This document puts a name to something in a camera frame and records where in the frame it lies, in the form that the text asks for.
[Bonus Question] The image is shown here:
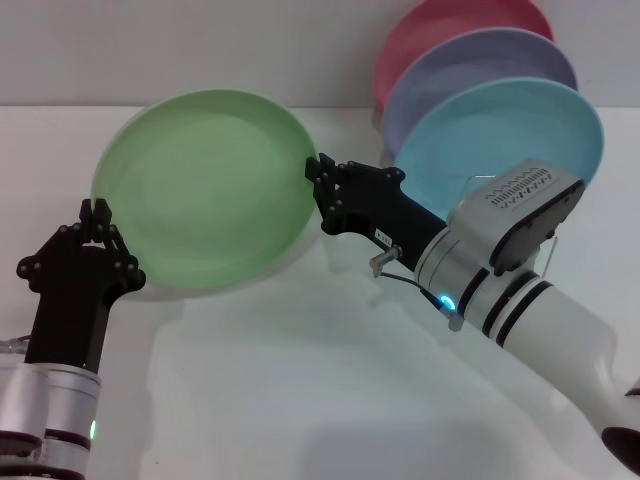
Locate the light blue plastic plate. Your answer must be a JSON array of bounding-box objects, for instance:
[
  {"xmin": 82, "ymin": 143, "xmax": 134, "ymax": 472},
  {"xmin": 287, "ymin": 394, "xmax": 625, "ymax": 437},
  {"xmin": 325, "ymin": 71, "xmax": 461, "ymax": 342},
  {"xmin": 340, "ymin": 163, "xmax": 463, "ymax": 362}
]
[{"xmin": 391, "ymin": 75, "xmax": 605, "ymax": 222}]

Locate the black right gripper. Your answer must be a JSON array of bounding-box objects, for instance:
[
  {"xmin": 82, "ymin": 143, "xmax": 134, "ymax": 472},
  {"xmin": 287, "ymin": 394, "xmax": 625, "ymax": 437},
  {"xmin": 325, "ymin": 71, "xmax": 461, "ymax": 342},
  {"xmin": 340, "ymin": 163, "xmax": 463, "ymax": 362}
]
[{"xmin": 304, "ymin": 153, "xmax": 448, "ymax": 272}]

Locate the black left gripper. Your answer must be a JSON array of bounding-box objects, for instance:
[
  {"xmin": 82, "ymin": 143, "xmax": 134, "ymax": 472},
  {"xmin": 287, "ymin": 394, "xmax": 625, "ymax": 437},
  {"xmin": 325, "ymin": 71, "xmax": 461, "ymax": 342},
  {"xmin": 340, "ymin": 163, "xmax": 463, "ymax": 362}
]
[{"xmin": 16, "ymin": 198, "xmax": 147, "ymax": 374}]

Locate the green plastic plate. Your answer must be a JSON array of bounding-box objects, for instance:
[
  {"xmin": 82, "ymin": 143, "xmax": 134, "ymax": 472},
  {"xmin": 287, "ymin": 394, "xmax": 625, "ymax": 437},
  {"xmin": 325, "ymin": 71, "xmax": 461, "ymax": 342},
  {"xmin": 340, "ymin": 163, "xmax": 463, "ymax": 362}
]
[{"xmin": 91, "ymin": 88, "xmax": 320, "ymax": 291}]

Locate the purple plastic plate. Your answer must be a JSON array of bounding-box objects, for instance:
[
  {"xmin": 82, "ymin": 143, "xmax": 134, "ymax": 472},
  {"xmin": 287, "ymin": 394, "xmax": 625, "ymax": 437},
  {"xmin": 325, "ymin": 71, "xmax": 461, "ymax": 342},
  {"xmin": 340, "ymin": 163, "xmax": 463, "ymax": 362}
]
[{"xmin": 382, "ymin": 27, "xmax": 580, "ymax": 161}]

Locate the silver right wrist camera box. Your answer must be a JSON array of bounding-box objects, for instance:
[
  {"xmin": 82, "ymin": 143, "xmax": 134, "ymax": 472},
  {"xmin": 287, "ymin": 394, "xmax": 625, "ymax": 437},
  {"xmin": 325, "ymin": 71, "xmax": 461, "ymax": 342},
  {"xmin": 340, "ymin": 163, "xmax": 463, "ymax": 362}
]
[{"xmin": 446, "ymin": 158, "xmax": 586, "ymax": 279}]

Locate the silver wire plate rack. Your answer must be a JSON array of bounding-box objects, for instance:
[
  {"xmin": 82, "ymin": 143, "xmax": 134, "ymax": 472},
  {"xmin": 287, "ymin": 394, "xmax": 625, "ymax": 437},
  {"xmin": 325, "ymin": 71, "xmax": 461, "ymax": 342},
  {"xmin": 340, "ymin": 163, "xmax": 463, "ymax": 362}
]
[{"xmin": 467, "ymin": 174, "xmax": 559, "ymax": 279}]

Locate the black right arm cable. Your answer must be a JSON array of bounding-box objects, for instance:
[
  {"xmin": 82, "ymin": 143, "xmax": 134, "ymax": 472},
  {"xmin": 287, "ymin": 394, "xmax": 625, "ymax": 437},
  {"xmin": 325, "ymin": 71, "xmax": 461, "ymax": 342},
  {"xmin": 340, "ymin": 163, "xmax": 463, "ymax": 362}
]
[{"xmin": 368, "ymin": 244, "xmax": 460, "ymax": 332}]

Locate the pink plastic plate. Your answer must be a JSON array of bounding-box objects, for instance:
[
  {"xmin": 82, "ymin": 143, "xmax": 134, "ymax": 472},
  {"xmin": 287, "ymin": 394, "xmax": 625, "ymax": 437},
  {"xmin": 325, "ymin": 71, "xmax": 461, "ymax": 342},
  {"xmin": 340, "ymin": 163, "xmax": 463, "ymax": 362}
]
[{"xmin": 373, "ymin": 0, "xmax": 555, "ymax": 115}]

